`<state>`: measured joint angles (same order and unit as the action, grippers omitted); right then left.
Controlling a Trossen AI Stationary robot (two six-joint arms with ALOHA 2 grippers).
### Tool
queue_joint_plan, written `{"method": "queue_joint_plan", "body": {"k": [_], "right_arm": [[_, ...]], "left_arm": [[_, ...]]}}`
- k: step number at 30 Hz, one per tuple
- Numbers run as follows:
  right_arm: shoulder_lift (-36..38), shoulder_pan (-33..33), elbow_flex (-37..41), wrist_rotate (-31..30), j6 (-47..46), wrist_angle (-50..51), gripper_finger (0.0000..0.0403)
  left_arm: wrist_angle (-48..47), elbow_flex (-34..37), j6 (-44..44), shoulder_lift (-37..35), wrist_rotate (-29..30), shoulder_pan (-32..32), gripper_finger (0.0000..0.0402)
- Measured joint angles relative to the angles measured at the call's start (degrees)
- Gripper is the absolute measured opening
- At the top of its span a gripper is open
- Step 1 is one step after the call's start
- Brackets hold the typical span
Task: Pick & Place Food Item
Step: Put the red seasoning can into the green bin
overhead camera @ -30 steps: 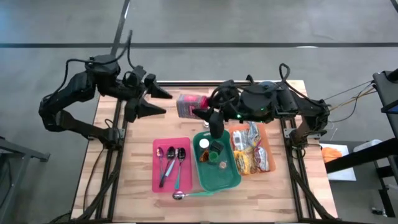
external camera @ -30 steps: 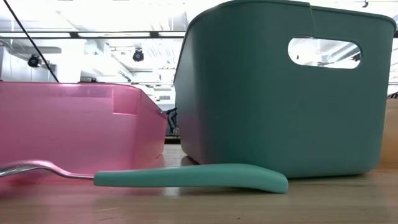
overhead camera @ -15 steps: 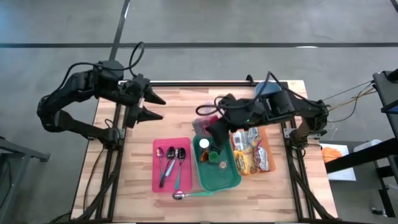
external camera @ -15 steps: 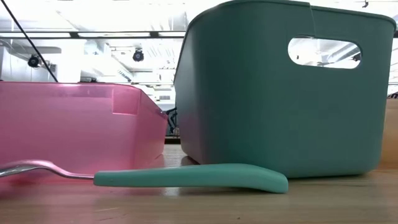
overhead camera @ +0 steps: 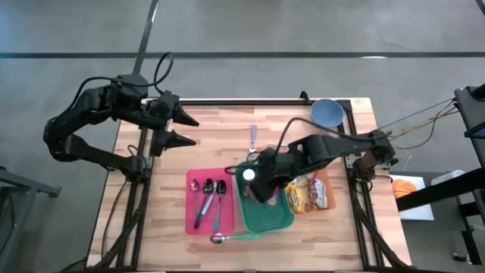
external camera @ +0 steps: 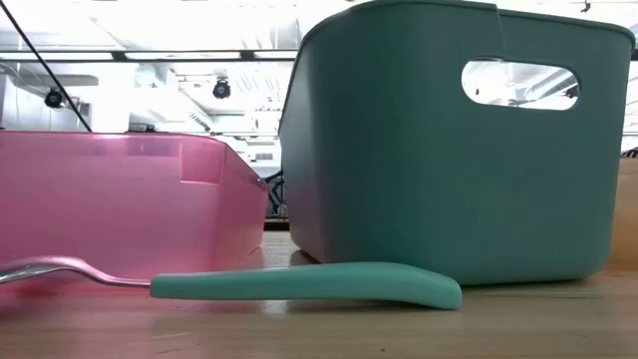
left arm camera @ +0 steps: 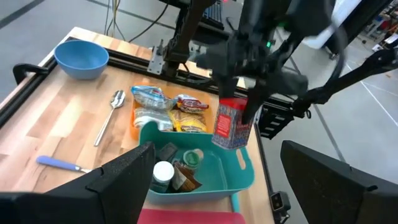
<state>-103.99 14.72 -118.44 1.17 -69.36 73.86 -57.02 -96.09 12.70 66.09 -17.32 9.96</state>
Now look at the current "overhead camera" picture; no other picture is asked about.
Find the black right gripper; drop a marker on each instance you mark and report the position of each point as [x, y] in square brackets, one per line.
[265, 178]

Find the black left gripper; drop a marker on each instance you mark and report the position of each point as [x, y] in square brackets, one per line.
[161, 110]

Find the yellow red snack packet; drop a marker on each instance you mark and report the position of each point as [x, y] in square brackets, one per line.
[297, 197]

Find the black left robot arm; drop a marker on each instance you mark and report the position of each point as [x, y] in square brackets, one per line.
[76, 148]

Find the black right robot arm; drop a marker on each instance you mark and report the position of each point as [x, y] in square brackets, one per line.
[333, 148]

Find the glass jar with white lid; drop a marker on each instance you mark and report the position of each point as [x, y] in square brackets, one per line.
[249, 174]

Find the pink translucent plastic bin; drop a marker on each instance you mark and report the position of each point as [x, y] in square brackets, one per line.
[227, 212]

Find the orange translucent plastic bin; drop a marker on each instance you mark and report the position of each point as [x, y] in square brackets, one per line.
[332, 197]

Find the blue bowl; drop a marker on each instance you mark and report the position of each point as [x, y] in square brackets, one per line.
[327, 113]

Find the orange cloth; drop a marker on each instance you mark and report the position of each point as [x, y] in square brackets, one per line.
[403, 188]

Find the white paper sheet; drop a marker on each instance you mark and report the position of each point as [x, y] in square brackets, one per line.
[420, 204]

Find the grey metal stand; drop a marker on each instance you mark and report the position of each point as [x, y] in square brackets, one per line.
[22, 186]

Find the white plastic container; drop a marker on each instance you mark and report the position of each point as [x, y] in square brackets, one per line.
[447, 177]

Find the black metal stand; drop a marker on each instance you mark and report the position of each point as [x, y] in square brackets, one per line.
[470, 110]

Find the black aluminium table frame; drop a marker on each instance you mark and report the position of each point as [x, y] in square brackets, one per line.
[246, 102]

